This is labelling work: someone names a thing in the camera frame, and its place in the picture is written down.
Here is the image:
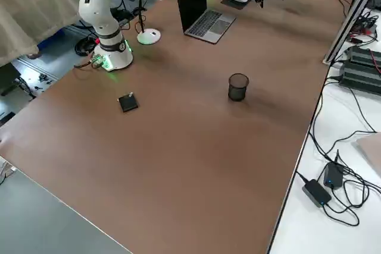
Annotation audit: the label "black mesh pen holder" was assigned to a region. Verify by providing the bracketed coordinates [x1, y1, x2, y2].
[227, 73, 250, 102]

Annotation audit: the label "black mouse pad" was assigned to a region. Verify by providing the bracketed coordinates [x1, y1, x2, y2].
[220, 0, 256, 10]

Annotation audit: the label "grey open laptop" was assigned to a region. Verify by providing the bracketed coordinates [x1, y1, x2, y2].
[177, 0, 237, 45]

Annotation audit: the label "red and black clip leads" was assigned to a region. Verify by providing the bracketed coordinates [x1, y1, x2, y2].
[349, 10, 381, 43]

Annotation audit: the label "white desk lamp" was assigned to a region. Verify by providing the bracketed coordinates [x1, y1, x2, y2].
[135, 0, 173, 46]

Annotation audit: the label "small black square case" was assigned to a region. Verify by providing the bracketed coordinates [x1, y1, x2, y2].
[117, 92, 140, 114]

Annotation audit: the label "silver closed laptop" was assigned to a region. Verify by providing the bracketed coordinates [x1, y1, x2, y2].
[352, 131, 381, 177]

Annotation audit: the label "black power adapter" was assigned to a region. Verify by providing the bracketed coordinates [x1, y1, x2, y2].
[323, 161, 346, 190]
[301, 178, 333, 208]

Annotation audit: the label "aluminium frame post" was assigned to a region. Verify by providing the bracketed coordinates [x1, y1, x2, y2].
[322, 0, 381, 65]

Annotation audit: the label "coiled black cable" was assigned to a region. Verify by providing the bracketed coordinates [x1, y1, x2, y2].
[74, 36, 101, 57]

